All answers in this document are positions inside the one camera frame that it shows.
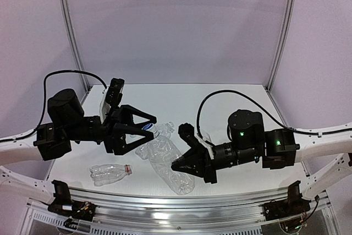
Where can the clear bottle with red ring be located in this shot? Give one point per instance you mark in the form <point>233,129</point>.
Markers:
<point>109,173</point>

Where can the right aluminium frame post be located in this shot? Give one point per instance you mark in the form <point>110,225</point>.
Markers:
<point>288,12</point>

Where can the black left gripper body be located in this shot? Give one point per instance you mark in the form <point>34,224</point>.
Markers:
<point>110,129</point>

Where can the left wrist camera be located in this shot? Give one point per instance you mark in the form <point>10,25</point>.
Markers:
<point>111,98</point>

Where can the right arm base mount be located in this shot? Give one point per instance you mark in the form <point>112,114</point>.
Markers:
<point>290,212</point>

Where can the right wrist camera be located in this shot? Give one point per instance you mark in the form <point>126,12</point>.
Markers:
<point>206,141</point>

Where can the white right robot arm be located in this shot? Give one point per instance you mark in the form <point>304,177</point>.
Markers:
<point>275,149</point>

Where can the aluminium frame post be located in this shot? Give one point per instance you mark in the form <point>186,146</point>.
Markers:
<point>288,12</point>
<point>69,27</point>

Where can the left aluminium frame post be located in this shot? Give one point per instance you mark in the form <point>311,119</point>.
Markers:
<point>69,27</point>

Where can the aluminium front table rail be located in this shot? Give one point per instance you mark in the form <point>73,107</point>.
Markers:
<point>225,214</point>

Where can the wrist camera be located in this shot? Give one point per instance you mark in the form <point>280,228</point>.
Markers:
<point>111,98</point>
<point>206,141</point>

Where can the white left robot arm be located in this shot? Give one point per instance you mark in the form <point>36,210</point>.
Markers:
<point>50,141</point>

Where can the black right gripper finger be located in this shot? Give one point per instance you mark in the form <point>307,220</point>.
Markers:
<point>187,133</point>
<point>195,169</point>

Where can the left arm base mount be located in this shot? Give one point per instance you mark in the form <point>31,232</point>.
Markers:
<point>73,210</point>

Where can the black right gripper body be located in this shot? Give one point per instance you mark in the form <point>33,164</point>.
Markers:
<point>205,162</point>

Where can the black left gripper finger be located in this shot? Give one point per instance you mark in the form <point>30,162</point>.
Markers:
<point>127,113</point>
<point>123,144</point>

